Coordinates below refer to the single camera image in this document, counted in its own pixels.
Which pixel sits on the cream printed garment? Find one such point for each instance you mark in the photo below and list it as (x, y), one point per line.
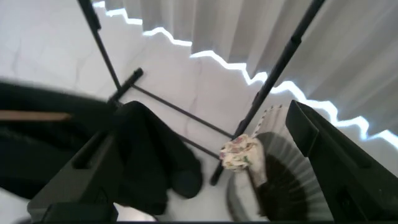
(239, 152)

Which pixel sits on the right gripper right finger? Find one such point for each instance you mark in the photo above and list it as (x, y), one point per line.
(357, 186)

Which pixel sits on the pink clothes hanger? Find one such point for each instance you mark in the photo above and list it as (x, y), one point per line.
(31, 115)

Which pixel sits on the black clothes rack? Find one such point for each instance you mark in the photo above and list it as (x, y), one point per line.
(280, 65)

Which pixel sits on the black garment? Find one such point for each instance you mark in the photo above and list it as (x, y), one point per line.
(149, 149)

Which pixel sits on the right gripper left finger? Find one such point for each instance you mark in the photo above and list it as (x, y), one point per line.
(77, 193)

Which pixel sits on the white laundry basket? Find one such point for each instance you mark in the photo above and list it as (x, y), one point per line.
(289, 155)

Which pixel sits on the white curtain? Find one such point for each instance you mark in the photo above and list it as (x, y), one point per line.
(357, 46)

